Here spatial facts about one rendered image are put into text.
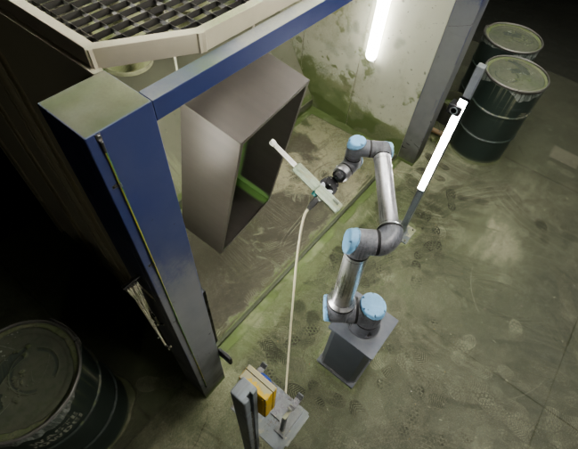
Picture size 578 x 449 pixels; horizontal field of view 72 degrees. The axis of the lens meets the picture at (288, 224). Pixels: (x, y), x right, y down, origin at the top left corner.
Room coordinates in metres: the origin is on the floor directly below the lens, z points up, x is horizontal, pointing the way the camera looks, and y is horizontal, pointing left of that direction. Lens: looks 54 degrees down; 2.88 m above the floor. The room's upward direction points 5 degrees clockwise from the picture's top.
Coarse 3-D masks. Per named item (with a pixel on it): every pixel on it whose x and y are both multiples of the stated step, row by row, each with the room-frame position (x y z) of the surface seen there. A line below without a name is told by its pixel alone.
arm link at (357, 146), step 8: (352, 136) 1.60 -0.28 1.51; (360, 136) 1.60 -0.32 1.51; (352, 144) 1.54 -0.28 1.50; (360, 144) 1.54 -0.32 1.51; (368, 144) 1.56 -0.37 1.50; (352, 152) 1.53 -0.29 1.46; (360, 152) 1.53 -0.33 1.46; (368, 152) 1.53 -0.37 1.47; (352, 160) 1.53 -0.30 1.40; (360, 160) 1.55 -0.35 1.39
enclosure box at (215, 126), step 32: (256, 64) 1.87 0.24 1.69; (224, 96) 1.60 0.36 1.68; (256, 96) 1.65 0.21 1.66; (288, 96) 1.70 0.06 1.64; (192, 128) 1.48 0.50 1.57; (224, 128) 1.40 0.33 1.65; (256, 128) 1.45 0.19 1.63; (288, 128) 1.92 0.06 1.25; (192, 160) 1.50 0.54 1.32; (224, 160) 1.39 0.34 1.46; (256, 160) 2.04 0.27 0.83; (192, 192) 1.53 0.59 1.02; (224, 192) 1.40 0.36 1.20; (256, 192) 2.03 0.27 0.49; (192, 224) 1.57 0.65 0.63; (224, 224) 1.42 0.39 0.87
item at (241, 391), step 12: (240, 384) 0.31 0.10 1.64; (252, 384) 0.31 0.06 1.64; (240, 396) 0.27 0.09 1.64; (252, 396) 0.28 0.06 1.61; (240, 408) 0.26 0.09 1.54; (252, 408) 0.29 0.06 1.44; (240, 420) 0.27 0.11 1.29; (252, 420) 0.28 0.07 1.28; (240, 432) 0.28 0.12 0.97; (252, 432) 0.27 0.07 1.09; (252, 444) 0.26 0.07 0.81
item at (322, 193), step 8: (272, 144) 1.49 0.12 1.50; (280, 152) 1.46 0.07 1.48; (288, 160) 1.43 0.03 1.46; (296, 168) 1.39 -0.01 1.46; (304, 168) 1.39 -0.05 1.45; (304, 176) 1.35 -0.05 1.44; (312, 176) 1.36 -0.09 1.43; (312, 184) 1.32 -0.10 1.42; (320, 184) 1.34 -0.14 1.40; (320, 192) 1.29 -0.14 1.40; (328, 192) 1.30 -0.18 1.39; (312, 200) 1.33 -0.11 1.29; (320, 200) 1.29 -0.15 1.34; (328, 200) 1.26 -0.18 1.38; (336, 200) 1.26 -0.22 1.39; (336, 208) 1.23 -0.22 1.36
